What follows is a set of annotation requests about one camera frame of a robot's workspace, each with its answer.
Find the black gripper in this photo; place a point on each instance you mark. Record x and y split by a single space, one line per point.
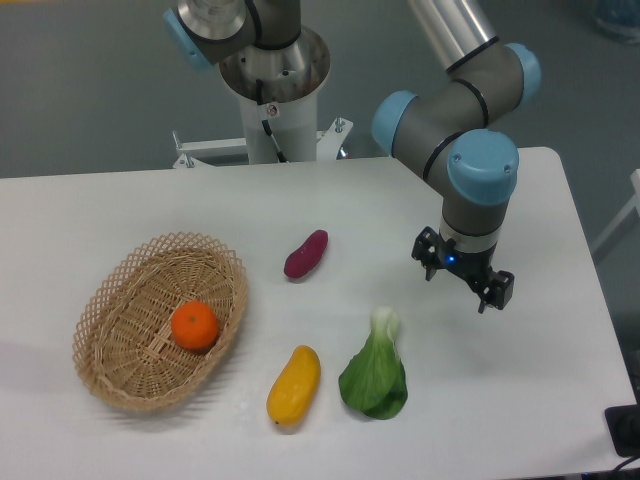
494 288

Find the orange fruit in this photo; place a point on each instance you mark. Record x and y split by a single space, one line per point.
194 326

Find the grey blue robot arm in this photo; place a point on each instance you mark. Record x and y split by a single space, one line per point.
445 140

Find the woven wicker basket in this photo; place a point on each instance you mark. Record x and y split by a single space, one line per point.
123 348

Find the green bok choy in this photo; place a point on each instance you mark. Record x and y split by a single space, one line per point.
374 381

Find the purple sweet potato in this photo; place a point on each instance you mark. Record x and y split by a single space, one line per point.
307 256

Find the yellow mango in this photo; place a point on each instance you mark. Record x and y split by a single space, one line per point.
294 390

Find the black device at table edge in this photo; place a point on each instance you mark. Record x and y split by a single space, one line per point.
623 426

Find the blue object top right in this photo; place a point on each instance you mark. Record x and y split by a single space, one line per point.
617 19

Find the white frame at right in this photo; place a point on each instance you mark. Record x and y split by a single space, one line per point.
620 225

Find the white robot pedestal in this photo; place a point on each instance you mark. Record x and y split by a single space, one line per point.
277 93

